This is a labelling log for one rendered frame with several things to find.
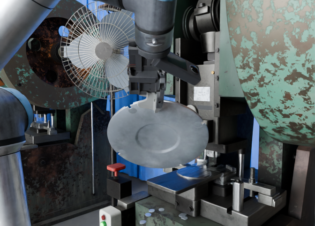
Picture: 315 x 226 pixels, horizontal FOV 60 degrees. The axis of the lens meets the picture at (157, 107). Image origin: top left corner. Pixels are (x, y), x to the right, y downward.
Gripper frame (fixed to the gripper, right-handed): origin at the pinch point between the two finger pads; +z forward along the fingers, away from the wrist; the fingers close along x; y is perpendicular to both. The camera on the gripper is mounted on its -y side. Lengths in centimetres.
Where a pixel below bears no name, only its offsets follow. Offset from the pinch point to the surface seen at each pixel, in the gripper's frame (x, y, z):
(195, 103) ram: -20.4, -16.2, 21.9
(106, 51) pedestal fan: -81, 23, 46
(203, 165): -5.8, -20.6, 42.3
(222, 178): 2.3, -25.2, 37.3
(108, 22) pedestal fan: -96, 22, 36
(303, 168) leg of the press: -2, -59, 40
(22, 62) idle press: -98, 81, 68
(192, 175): 2.6, -13.6, 33.3
